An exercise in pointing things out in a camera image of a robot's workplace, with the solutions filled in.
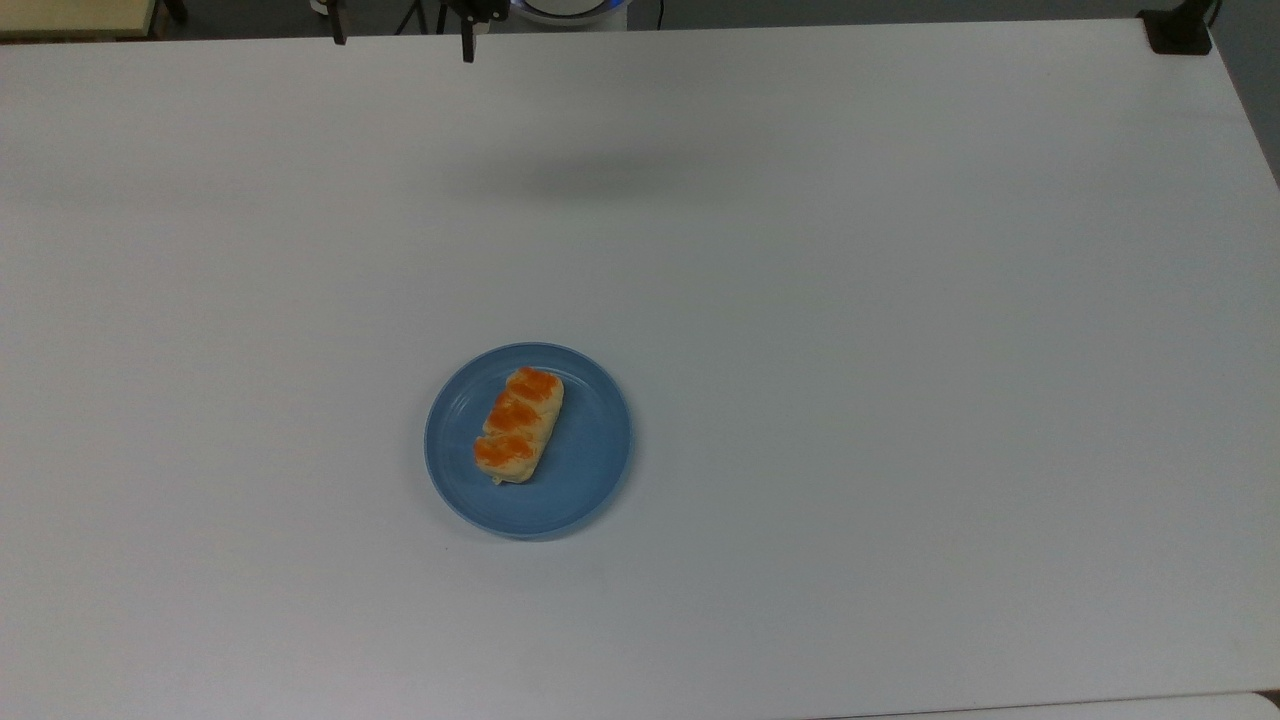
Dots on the bread loaf with orange glaze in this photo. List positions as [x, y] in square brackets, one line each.
[518, 425]

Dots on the black table clamp mount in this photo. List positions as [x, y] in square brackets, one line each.
[1178, 30]

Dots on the black stand pole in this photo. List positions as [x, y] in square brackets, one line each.
[338, 22]

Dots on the round blue plate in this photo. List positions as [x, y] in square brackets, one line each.
[585, 455]

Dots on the black Franka gripper body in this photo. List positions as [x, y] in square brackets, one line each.
[475, 8]

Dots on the light wooden side table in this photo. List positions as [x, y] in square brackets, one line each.
[75, 15]

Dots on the black tripod legs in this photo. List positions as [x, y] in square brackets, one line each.
[414, 15]

